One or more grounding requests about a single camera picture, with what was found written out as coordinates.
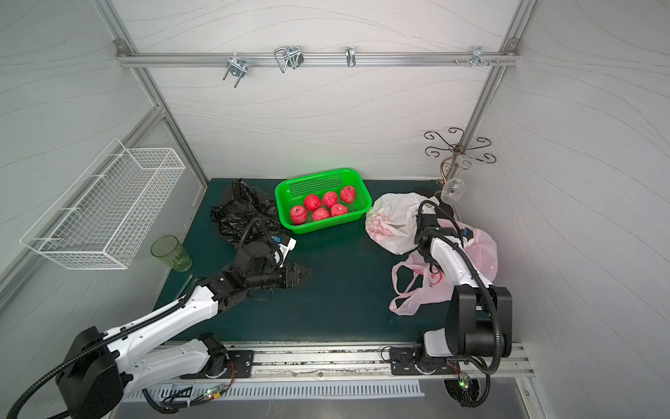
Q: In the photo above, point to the white wire basket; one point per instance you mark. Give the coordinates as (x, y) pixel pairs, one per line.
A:
(101, 220)

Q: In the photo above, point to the bronze curled hook stand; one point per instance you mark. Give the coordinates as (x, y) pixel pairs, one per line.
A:
(458, 158)

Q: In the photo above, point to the metal clamp hook left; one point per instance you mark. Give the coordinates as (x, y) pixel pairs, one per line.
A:
(236, 68)

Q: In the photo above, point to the black plastic bag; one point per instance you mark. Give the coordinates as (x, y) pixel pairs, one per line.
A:
(245, 214)

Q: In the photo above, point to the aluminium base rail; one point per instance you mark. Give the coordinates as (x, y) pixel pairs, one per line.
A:
(291, 361)

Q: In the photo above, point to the aluminium crossbar rail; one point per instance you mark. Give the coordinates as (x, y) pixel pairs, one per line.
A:
(312, 59)

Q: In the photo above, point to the metal bracket right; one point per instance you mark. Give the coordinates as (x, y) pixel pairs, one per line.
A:
(476, 59)

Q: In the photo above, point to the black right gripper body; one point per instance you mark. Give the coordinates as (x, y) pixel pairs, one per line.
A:
(427, 221)

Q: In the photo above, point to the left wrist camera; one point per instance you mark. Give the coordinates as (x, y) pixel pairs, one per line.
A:
(286, 244)

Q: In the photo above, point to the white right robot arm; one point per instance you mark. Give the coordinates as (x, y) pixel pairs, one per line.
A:
(478, 324)

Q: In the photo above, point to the small metal hook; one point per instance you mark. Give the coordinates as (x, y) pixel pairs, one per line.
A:
(350, 56)

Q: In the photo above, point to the green plastic basket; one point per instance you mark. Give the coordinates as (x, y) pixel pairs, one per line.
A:
(292, 192)

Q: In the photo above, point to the metal clamp hook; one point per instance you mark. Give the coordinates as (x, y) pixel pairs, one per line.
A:
(236, 68)
(288, 57)

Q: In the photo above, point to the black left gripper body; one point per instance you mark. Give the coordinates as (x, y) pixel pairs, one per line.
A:
(288, 275)

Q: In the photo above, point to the green translucent cup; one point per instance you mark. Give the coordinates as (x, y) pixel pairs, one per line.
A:
(170, 251)

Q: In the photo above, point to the metal clamp hook middle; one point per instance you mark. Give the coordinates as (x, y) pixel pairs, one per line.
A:
(288, 57)

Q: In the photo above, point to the clear glass on stand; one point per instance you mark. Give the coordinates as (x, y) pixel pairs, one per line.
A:
(452, 191)

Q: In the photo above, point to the pink plastic bag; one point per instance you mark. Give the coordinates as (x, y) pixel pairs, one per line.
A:
(417, 283)

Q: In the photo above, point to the white printed plastic bag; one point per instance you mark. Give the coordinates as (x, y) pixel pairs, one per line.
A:
(391, 222)

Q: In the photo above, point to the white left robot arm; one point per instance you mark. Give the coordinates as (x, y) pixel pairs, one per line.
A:
(103, 368)

